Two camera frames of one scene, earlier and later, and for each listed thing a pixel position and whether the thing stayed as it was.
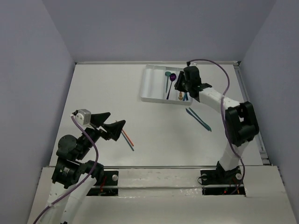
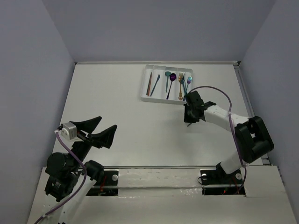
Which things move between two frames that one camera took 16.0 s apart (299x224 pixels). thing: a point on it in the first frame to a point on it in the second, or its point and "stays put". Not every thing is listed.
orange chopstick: [128, 137] to [150, 84]
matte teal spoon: [167, 73] stays put
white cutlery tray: [154, 85] stays put
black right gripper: [178, 85] to [187, 119]
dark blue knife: [201, 122] to [159, 76]
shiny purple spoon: [173, 76] stays put
